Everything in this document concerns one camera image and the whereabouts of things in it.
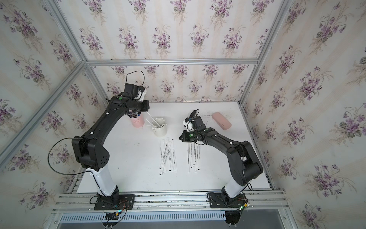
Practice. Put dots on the black stapler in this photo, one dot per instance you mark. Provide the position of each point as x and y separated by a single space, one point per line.
193 114

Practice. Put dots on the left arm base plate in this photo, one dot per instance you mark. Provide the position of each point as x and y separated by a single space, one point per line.
114 203

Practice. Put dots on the bundle of wrapped straws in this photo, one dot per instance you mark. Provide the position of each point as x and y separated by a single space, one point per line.
154 120

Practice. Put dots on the eleventh straw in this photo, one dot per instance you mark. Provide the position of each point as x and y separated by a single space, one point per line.
174 157

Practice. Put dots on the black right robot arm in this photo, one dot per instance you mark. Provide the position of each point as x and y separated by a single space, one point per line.
244 164

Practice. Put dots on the white straw cup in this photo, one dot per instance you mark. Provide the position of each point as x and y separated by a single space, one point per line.
160 132

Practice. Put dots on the aluminium mounting rail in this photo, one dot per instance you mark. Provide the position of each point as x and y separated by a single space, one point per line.
174 201

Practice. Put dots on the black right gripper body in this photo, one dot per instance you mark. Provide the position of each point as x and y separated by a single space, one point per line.
189 136

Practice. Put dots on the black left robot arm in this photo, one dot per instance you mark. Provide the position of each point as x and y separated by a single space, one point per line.
89 148

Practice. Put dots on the pink eraser case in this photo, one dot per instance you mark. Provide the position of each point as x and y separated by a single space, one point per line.
221 121

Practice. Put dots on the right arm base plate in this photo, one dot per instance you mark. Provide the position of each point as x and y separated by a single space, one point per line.
222 200

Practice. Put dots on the pink pen cup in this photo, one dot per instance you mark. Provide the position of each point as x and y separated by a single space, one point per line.
137 120

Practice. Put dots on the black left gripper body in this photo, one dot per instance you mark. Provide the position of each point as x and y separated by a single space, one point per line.
142 106

